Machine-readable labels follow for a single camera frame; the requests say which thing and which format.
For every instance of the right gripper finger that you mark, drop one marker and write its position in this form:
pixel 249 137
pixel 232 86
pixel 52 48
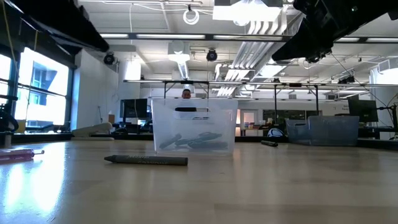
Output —
pixel 312 46
pixel 293 43

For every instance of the green pen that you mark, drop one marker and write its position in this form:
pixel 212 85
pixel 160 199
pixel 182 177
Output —
pixel 202 137

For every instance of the clear plastic pen bin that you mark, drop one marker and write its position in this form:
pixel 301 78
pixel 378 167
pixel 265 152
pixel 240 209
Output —
pixel 168 124

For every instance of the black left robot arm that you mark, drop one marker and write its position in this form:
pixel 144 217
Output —
pixel 62 25

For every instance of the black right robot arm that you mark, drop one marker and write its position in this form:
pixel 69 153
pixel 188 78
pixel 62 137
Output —
pixel 385 6

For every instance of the black computer monitor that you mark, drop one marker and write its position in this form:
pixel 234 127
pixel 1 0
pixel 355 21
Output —
pixel 133 108
pixel 362 110

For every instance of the grey translucent plastic bin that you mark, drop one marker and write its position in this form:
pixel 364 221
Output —
pixel 326 130

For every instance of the person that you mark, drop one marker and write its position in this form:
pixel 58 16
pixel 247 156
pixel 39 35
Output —
pixel 186 94

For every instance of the dark grey Madisi crayon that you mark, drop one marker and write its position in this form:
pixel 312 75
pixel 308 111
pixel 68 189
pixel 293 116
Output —
pixel 146 160

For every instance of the white grey stapler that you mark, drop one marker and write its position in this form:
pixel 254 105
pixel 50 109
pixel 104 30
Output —
pixel 93 129

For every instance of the yellow container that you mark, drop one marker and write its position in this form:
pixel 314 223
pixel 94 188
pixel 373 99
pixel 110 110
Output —
pixel 21 127

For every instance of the pink pen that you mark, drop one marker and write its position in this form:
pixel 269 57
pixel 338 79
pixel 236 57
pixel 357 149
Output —
pixel 15 154

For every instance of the black ceiling camera cluster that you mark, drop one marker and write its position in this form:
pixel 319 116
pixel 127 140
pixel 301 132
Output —
pixel 317 58

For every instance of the black background gantry frame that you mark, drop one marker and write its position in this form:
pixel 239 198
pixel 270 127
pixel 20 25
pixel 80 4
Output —
pixel 192 82

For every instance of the black aluminium table frame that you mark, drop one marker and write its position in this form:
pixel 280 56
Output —
pixel 382 142

